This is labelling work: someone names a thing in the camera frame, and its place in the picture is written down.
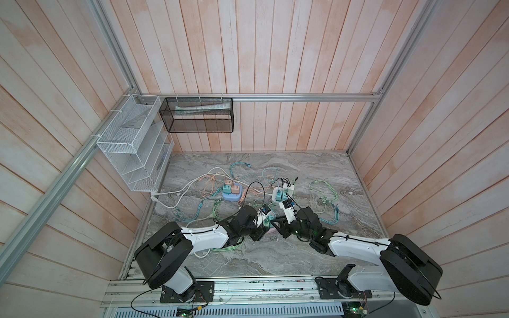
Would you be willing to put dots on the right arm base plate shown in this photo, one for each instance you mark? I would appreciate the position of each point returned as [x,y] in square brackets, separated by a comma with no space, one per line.
[334,288]

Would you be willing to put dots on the teal chargers on white strip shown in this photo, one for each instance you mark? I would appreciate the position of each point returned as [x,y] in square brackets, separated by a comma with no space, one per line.
[281,195]

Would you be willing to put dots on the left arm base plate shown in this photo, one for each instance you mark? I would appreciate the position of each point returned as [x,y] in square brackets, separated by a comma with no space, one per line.
[201,291]

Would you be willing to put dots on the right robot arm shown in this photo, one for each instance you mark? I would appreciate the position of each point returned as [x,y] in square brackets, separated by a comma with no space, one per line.
[396,264]

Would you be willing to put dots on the black mesh basket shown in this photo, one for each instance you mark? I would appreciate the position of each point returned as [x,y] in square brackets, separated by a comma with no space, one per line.
[198,115]

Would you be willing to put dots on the white wire mesh shelf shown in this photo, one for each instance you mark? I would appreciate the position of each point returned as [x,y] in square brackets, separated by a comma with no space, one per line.
[137,145]

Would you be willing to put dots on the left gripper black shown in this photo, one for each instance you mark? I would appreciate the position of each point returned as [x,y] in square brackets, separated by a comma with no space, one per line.
[259,233]

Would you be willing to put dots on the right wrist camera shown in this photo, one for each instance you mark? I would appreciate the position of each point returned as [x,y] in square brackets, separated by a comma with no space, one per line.
[288,208]

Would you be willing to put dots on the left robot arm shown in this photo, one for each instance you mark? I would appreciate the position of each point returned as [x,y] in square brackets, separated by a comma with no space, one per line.
[161,256]

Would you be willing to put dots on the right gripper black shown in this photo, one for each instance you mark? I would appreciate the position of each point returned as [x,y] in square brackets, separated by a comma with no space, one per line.
[283,226]

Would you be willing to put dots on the blue power strip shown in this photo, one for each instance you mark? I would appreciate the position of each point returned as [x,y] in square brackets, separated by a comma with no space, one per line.
[232,191]

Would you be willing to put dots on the white power strip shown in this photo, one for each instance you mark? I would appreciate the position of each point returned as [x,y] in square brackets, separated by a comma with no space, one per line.
[289,188]

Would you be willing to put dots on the aluminium frame rail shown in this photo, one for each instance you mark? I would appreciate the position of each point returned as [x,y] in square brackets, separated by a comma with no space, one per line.
[303,97]

